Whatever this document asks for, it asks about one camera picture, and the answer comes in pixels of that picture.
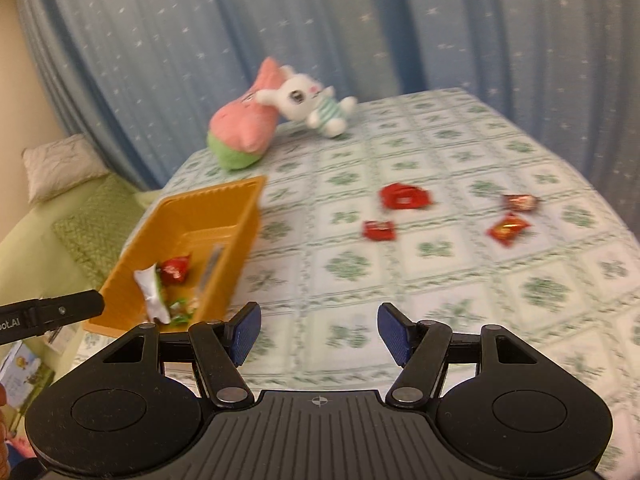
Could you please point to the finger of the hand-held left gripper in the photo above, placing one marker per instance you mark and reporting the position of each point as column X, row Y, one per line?
column 82, row 306

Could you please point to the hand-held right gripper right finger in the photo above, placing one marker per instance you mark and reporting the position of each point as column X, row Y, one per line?
column 392, row 332

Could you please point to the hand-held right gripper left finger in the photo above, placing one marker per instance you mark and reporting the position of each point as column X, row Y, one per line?
column 247, row 332

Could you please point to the white green snack packet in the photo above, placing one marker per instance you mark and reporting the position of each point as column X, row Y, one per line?
column 150, row 290

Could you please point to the green candy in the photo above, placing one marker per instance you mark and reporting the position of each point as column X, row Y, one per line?
column 180, row 306

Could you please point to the red snack packet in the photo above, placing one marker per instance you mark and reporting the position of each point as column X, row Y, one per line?
column 175, row 269

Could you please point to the orange plastic tray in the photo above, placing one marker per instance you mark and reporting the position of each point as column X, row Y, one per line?
column 192, row 217

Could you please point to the colourful picture book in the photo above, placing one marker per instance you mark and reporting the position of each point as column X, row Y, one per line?
column 25, row 370

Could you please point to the light green sofa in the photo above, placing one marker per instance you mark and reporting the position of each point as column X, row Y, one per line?
column 30, row 265

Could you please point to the green zigzag pillow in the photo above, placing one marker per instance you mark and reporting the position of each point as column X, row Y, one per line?
column 95, row 230

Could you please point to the green floral checked tablecloth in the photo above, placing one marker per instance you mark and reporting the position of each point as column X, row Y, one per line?
column 350, row 260

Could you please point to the small red wrapped candy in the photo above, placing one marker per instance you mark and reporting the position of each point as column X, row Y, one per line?
column 379, row 230

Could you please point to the large red wrapped candy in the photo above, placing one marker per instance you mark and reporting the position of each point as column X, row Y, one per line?
column 405, row 196

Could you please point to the beige embroidered pillow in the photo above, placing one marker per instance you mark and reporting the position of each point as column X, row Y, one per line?
column 60, row 165

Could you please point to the orange red wrapped candy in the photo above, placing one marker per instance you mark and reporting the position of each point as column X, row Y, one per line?
column 507, row 230

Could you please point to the dark red twisted candy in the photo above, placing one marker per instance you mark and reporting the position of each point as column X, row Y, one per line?
column 520, row 202

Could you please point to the pink star plush toy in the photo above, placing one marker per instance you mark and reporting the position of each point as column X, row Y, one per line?
column 240, row 120

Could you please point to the white rabbit plush toy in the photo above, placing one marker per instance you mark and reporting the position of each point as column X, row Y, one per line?
column 300, row 92

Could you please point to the blue star-print curtain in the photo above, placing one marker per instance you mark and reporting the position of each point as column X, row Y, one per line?
column 400, row 20

